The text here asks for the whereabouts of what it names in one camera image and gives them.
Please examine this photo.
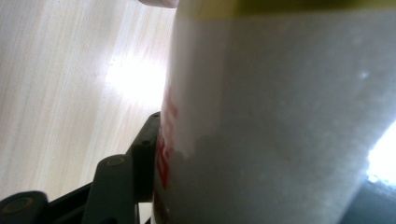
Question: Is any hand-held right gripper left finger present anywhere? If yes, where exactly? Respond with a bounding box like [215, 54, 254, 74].
[125, 111, 162, 203]

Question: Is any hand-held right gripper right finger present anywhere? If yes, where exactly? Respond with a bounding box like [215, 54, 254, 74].
[338, 179, 396, 224]

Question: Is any red and white sugar bag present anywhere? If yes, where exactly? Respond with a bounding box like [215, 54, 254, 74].
[138, 0, 396, 224]

